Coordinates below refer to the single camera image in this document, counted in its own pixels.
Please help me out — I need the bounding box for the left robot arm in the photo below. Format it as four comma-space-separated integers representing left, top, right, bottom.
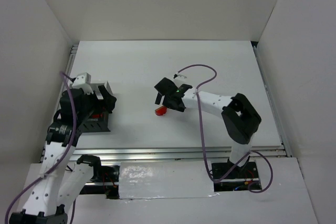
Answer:
5, 83, 117, 223

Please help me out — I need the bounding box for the black slatted container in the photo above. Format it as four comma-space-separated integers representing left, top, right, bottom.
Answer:
77, 110, 110, 133

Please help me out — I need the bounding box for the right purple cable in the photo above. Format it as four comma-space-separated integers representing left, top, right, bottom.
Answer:
177, 63, 274, 194

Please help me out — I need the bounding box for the aluminium frame rail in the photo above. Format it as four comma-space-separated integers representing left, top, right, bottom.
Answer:
69, 146, 288, 164

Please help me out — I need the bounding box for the red curved lego brick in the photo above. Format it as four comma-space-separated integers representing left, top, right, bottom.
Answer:
154, 105, 167, 116

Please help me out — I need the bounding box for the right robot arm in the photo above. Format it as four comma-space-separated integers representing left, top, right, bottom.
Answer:
154, 78, 261, 170

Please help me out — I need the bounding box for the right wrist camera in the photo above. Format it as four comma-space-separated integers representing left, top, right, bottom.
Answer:
173, 73, 187, 81

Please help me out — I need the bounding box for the white slatted container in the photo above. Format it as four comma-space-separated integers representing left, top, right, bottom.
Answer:
90, 80, 113, 100

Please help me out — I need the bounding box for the silver tape sheet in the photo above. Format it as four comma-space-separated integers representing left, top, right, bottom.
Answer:
119, 161, 215, 199

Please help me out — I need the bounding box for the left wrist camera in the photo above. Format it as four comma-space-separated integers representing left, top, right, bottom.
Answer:
71, 72, 93, 95

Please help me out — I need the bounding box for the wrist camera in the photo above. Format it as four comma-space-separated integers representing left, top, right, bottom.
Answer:
173, 73, 187, 81
71, 72, 93, 95

